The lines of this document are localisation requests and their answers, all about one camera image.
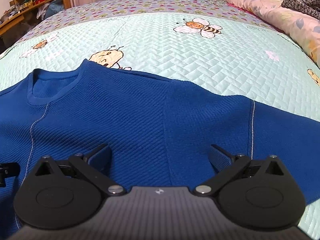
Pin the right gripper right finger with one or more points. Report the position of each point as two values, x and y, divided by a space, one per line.
227 167

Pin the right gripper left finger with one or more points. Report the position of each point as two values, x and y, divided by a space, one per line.
94 167

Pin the blue knit sweater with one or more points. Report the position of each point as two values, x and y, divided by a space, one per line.
159 130

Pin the bee pattern quilted bedspread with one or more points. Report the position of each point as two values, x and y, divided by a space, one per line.
172 39

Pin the wooden desk with drawers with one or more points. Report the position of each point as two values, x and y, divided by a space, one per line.
27 15

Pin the floral pink pillow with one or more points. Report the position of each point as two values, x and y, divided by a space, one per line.
302 28

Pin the dark patterned garment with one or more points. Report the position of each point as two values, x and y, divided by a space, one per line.
309 7

